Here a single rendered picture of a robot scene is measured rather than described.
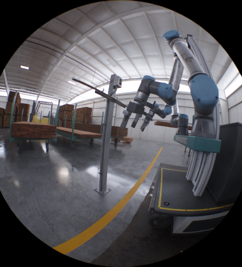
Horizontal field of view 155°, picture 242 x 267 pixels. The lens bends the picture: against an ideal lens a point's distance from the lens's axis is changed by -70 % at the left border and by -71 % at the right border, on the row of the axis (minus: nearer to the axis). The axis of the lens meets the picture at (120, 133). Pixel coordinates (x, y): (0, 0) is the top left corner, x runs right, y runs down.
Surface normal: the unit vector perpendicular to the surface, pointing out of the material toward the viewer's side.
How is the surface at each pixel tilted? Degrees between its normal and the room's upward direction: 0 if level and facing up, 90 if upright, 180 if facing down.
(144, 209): 0
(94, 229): 0
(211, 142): 90
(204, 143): 90
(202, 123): 72
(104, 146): 90
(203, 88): 97
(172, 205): 0
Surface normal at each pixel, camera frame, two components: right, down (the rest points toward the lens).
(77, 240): 0.11, -0.99
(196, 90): -0.75, 0.07
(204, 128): -0.68, -0.35
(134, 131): -0.56, 0.00
